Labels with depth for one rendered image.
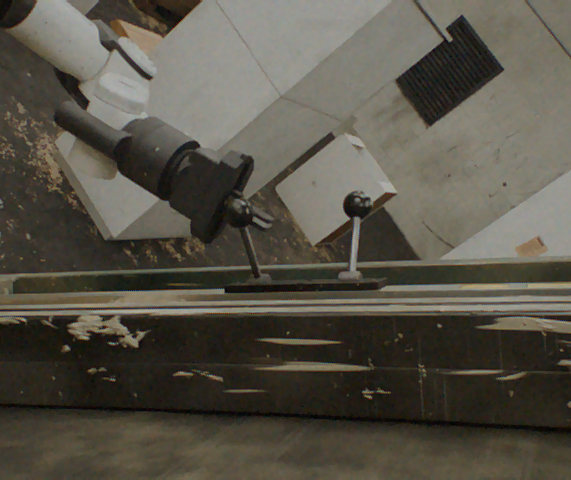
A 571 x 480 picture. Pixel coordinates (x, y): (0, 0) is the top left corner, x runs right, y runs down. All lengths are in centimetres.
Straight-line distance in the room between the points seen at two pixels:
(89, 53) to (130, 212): 226
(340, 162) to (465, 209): 328
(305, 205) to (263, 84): 281
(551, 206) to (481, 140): 457
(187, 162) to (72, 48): 34
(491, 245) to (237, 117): 182
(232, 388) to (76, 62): 78
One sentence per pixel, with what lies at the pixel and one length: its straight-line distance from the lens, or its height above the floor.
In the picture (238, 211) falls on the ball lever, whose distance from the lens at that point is 86.
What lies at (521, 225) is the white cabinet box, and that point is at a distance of 433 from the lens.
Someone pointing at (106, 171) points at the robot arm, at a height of 131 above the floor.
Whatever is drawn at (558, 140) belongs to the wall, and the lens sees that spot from 877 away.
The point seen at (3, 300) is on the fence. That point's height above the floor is 106.
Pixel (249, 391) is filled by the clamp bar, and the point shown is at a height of 150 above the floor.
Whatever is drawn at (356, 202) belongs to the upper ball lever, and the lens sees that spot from 92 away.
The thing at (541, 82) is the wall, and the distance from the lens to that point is 886.
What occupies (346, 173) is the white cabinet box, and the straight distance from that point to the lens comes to 577.
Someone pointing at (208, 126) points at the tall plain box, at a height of 75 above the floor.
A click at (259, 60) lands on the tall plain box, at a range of 319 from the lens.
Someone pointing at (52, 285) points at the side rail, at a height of 97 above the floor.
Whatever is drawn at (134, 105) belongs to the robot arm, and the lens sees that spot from 98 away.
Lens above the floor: 174
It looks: 19 degrees down
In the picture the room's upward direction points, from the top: 53 degrees clockwise
